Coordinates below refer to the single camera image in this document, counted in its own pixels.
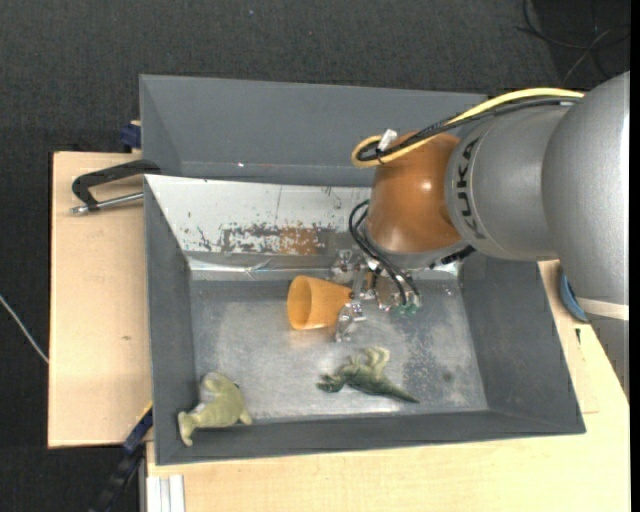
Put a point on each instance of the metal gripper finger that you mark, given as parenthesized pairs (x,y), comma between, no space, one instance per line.
(351,316)
(345,265)

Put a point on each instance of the orange plastic cup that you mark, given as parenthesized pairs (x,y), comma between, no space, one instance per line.
(314,302)

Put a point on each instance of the green toy dinosaur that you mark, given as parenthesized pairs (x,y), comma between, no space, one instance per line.
(364,376)

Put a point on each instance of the grey metal bin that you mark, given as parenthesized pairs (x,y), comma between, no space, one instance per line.
(280,350)

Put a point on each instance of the pale green plush toy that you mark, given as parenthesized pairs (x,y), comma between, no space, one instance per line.
(221,404)

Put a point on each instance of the black cylinder on white bracket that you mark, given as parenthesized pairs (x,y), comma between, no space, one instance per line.
(454,256)

